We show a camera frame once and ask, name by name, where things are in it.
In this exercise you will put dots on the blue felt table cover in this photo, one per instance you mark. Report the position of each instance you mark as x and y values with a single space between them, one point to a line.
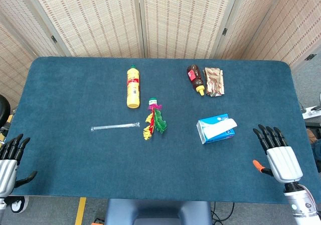
155 129

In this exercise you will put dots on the clear wrapped straw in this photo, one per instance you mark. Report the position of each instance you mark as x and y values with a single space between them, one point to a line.
115 126

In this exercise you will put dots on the gold foil snack packet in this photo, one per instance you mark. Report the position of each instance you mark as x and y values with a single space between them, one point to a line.
214 82

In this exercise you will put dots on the blue tissue box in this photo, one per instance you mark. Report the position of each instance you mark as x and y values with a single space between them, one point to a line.
215 132

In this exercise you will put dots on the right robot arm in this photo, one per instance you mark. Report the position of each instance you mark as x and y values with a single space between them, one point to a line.
302 202

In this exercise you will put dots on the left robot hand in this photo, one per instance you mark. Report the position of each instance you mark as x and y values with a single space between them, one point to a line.
7 167

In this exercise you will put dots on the black and white shoe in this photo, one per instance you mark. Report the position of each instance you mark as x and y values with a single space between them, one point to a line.
18 203

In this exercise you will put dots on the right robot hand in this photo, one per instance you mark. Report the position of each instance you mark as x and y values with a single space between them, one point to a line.
282 160

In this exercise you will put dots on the folding bamboo screen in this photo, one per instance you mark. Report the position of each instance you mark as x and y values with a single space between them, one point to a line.
160 19

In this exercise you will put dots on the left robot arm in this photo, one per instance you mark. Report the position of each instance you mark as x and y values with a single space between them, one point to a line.
1 205

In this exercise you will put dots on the yellow plastic bottle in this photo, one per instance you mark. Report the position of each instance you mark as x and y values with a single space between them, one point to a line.
133 87

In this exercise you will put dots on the white power strip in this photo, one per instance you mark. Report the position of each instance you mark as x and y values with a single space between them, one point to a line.
311 112

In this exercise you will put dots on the colourful feather shuttlecock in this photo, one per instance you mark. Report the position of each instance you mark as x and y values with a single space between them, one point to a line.
154 119

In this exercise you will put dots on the black stool seat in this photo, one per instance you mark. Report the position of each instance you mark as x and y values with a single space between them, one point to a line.
3 112

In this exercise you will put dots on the brown honey squeeze bottle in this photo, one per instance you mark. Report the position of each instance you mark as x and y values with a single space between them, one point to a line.
195 78

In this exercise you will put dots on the white tissue sheet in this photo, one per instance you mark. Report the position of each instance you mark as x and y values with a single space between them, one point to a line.
220 128

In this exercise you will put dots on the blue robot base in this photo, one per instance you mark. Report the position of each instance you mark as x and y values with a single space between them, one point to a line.
158 212

